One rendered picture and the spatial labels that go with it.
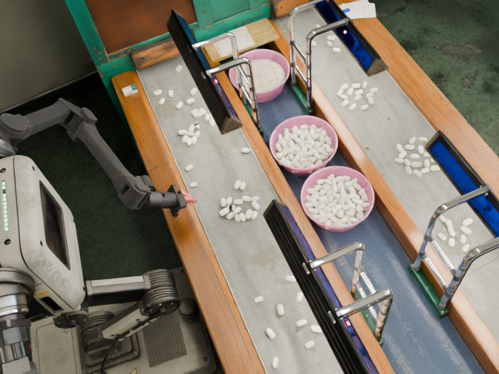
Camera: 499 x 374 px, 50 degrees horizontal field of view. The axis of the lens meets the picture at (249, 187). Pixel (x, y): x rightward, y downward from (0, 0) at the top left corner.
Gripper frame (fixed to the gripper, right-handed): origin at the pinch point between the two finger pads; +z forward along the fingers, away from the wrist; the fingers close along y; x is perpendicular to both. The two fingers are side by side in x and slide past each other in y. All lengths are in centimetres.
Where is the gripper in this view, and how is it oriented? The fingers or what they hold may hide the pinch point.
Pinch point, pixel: (194, 201)
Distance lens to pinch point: 196.0
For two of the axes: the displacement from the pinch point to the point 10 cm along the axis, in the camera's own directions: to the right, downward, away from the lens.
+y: -3.9, -7.5, 5.3
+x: -5.0, 6.6, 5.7
